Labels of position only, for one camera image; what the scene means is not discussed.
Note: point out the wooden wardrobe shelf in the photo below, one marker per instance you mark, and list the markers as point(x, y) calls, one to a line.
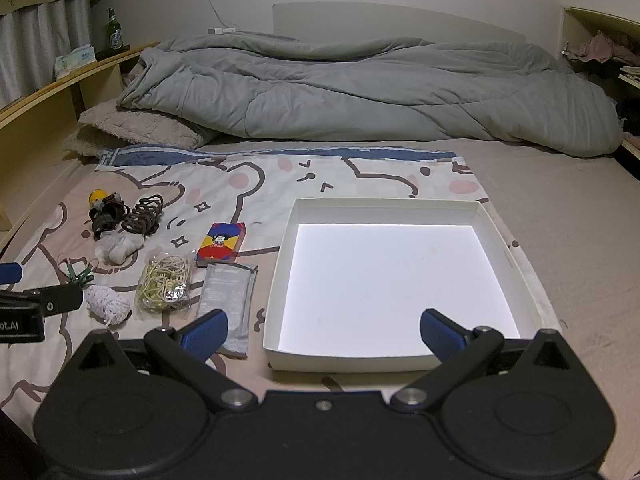
point(605, 17)

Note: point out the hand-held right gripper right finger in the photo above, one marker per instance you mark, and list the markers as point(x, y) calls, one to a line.
point(442, 334)

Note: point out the pink clothes pile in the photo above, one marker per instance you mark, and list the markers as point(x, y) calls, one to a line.
point(600, 50)

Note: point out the grey foil packet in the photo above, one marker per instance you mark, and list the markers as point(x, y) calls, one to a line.
point(225, 285)

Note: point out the white crumpled cloth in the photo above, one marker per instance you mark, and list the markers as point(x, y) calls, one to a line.
point(119, 247)

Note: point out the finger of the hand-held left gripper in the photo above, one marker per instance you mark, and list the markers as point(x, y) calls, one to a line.
point(55, 299)
point(10, 273)

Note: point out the green clip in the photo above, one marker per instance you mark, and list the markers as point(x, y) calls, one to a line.
point(79, 275)

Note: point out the white yarn bundle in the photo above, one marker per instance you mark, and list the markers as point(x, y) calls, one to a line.
point(106, 304)

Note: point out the grey duvet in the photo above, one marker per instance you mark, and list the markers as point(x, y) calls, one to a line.
point(350, 90)

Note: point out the beige bed sheet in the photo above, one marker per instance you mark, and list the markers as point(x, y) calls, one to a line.
point(550, 200)

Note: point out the wooden bedside shelf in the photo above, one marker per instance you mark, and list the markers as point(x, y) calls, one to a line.
point(45, 110)

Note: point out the dark clothes pile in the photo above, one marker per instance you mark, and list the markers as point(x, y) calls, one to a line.
point(631, 117)

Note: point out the red and blue card box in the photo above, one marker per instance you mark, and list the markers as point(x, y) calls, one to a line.
point(220, 242)

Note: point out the white cardboard box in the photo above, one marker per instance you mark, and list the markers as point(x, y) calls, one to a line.
point(390, 280)

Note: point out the tissue pack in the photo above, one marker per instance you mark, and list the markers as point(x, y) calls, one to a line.
point(74, 62)

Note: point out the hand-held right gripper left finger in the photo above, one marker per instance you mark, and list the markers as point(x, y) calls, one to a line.
point(205, 334)

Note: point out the clear bag of rubber bands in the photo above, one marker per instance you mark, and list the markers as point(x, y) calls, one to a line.
point(164, 282)

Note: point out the white headboard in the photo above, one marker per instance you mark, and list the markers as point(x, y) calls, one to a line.
point(400, 22)

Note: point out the grey curtain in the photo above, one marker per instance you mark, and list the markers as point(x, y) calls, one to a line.
point(40, 45)

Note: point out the bear printed blanket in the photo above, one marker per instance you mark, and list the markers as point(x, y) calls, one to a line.
point(250, 185)

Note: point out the green glass bottle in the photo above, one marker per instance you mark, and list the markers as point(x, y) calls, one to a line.
point(113, 35)

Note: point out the beige fuzzy pillow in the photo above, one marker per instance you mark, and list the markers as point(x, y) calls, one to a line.
point(135, 127)

